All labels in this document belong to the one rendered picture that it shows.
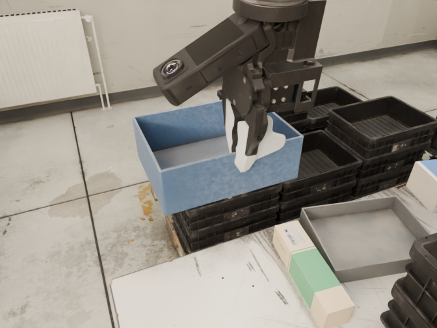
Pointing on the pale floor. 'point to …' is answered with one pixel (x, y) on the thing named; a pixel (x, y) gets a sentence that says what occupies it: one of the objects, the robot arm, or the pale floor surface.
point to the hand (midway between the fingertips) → (236, 162)
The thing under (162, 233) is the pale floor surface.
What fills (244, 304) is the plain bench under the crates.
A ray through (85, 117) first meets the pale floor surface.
